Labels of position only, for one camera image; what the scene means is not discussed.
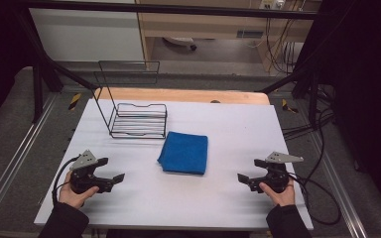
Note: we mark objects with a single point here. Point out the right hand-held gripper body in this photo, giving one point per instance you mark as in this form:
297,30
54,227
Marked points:
277,177

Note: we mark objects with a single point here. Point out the yellow black tape strip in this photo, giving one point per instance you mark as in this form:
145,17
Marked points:
288,106
74,101

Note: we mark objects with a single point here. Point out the person's right hand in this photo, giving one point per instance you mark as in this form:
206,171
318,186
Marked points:
282,197

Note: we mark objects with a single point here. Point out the office chair base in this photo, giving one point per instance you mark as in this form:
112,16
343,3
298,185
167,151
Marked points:
182,41

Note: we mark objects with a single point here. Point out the person's left hand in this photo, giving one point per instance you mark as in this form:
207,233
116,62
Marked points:
74,195

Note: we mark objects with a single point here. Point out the blue cloth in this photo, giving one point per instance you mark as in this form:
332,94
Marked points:
185,153

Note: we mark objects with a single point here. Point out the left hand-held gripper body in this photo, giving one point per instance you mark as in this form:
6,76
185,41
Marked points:
83,178

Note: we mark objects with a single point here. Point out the white power strip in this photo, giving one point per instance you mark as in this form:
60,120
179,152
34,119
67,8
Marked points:
271,4

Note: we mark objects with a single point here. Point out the wooden table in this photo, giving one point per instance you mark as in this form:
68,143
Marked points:
178,95

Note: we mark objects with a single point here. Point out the aluminium rail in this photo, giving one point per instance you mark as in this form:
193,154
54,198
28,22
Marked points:
340,185
16,158

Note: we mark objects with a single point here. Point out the wooden desk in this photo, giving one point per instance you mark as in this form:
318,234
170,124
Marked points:
211,24

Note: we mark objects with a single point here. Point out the black metal frame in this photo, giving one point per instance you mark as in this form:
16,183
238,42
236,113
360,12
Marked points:
165,9

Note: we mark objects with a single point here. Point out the black curtain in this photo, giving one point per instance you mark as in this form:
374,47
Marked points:
367,82
0,49

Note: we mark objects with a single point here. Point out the white cabinet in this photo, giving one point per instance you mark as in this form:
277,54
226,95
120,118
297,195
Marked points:
86,34

